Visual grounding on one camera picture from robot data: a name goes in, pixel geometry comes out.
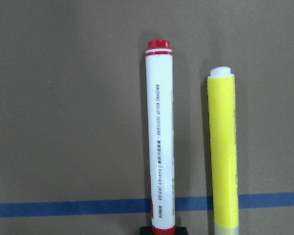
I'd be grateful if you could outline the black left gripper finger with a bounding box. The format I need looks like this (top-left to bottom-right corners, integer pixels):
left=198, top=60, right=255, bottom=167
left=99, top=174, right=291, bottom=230
left=140, top=226, right=188, bottom=235

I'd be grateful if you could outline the red white marker pen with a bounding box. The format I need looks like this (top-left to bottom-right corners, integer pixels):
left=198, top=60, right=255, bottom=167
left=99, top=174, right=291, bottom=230
left=145, top=39, right=175, bottom=235

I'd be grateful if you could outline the blue tape line crosswise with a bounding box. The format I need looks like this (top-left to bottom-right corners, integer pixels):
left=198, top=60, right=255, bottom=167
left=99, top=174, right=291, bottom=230
left=0, top=192, right=294, bottom=218

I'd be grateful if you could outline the yellow highlighter pen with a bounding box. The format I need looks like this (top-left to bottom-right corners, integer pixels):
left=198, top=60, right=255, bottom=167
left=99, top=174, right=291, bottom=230
left=207, top=67, right=239, bottom=235

